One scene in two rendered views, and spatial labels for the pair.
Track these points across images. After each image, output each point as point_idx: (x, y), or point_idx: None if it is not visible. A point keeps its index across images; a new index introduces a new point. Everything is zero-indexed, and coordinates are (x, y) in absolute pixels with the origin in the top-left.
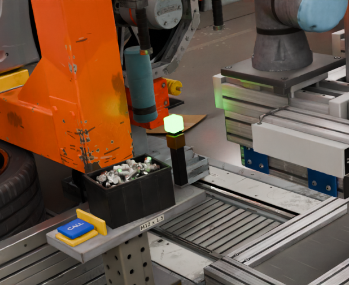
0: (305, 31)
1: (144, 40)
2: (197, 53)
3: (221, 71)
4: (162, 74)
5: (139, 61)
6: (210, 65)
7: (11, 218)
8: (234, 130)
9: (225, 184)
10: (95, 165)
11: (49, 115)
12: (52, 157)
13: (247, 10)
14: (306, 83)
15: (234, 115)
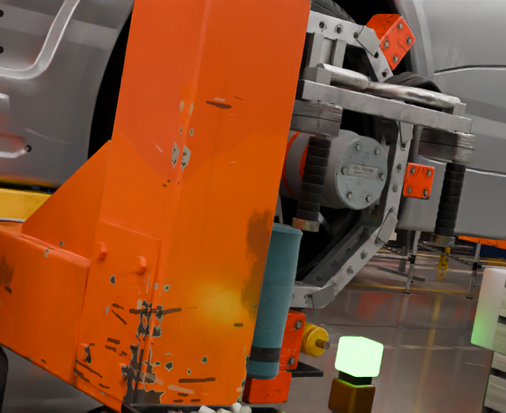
0: (481, 373)
1: (310, 201)
2: (304, 353)
3: None
4: (301, 303)
5: (280, 248)
6: (324, 374)
7: None
8: None
9: None
10: (151, 400)
11: (81, 266)
12: (53, 365)
13: (385, 321)
14: None
15: None
